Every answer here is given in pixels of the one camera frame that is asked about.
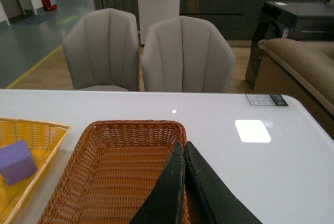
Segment grey chair right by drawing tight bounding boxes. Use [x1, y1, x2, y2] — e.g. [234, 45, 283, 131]
[142, 16, 236, 93]

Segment grey chair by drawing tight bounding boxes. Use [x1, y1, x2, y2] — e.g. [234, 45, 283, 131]
[142, 16, 236, 93]
[63, 8, 139, 91]

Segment brown sofa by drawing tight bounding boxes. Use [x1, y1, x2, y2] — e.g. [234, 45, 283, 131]
[253, 38, 333, 137]

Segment brown woven basket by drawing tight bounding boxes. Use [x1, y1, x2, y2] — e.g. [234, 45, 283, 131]
[39, 120, 187, 223]

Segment purple foam block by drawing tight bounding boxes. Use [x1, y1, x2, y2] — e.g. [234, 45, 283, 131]
[1, 139, 38, 186]

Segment yellow woven basket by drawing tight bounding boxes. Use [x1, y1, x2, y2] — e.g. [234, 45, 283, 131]
[1, 118, 70, 223]

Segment black washing machine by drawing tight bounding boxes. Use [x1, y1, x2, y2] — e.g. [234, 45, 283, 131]
[245, 2, 333, 89]

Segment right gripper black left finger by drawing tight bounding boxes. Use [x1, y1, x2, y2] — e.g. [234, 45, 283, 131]
[130, 142, 185, 223]

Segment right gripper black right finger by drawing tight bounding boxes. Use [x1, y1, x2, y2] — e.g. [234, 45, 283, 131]
[185, 142, 261, 223]

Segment grey chair left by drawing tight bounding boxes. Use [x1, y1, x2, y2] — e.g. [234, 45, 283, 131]
[63, 8, 139, 91]

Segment label sticker on table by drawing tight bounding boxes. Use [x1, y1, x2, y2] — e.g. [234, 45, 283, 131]
[246, 94, 288, 107]

